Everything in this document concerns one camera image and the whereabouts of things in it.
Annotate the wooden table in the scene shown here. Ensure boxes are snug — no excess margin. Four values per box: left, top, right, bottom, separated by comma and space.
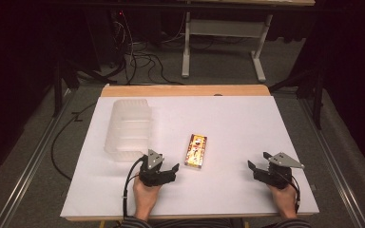
65, 84, 316, 222

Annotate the white table mat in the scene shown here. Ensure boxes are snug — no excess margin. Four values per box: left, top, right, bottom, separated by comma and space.
59, 95, 320, 219

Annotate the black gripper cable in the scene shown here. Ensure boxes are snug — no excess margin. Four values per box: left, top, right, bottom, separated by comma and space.
283, 175, 301, 214
122, 156, 147, 220

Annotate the tangle of black cables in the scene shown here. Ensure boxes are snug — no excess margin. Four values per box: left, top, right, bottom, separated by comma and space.
109, 10, 186, 86

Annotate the metal floor rail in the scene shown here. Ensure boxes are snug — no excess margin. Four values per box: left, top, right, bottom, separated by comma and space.
0, 88, 77, 228
298, 98, 365, 228

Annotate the yellow red snack box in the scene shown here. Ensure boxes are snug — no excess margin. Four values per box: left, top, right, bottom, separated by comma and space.
183, 133, 208, 170

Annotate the person's right hand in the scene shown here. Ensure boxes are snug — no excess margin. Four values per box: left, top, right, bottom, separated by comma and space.
267, 182, 299, 220

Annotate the translucent plastic container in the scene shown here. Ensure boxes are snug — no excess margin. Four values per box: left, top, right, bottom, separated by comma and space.
103, 98, 153, 163

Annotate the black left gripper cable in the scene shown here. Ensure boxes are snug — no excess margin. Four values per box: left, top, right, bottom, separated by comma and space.
122, 156, 147, 220

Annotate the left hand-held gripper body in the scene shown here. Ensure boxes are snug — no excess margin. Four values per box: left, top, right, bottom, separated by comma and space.
138, 148, 173, 187

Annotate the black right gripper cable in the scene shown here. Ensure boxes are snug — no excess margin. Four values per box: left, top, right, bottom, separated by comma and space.
283, 175, 301, 214

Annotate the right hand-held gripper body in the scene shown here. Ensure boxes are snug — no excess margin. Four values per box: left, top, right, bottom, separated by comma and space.
254, 152, 306, 190

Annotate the black metal stand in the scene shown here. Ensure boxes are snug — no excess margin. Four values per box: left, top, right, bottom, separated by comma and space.
268, 67, 326, 131
50, 58, 118, 119

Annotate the white metal desk frame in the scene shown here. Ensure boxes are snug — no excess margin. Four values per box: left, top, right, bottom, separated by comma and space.
181, 11, 274, 84

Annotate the person's left hand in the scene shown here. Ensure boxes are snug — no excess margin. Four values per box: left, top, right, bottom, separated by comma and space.
132, 177, 163, 221

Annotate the dark computer tower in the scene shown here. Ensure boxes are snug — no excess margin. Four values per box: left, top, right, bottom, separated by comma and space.
84, 9, 132, 72

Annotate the black floor cable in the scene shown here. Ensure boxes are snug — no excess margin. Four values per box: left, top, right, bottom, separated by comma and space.
50, 100, 100, 182

